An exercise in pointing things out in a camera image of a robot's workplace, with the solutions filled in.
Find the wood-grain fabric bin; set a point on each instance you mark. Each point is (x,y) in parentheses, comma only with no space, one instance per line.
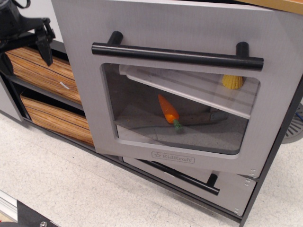
(56,116)
(57,78)

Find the upper wood-grain fabric bin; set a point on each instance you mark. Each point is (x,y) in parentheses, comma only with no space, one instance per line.
(57,78)

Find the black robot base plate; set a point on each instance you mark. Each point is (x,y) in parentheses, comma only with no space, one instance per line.
(23,216)

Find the grey oven rack shelf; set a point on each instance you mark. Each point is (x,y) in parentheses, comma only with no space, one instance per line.
(204,88)

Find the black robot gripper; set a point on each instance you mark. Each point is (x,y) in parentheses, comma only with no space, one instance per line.
(20,31)

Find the black drawer handle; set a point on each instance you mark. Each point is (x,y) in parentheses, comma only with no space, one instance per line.
(208,186)

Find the wooden countertop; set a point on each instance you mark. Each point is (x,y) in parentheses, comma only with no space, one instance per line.
(293,6)

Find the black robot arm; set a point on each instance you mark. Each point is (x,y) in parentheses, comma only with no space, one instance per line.
(11,7)

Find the toy kitchen cabinet frame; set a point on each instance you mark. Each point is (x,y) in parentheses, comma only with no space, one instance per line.
(75,188)

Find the yellow toy corn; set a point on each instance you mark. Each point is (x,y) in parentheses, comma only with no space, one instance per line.
(232,82)

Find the grey round fan base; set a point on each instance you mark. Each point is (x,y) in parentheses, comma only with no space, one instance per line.
(295,129)

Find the orange toy carrot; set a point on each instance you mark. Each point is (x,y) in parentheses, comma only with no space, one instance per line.
(170,113)

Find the grey lower oven drawer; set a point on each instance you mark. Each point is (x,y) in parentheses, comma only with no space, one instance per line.
(235,190)

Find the grey toy oven door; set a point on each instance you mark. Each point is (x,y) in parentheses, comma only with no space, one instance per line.
(125,117)

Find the lower wood-grain fabric bin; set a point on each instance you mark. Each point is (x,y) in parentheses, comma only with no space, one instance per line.
(56,116)

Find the black oven door handle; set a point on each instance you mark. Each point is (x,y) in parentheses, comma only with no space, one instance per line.
(241,60)

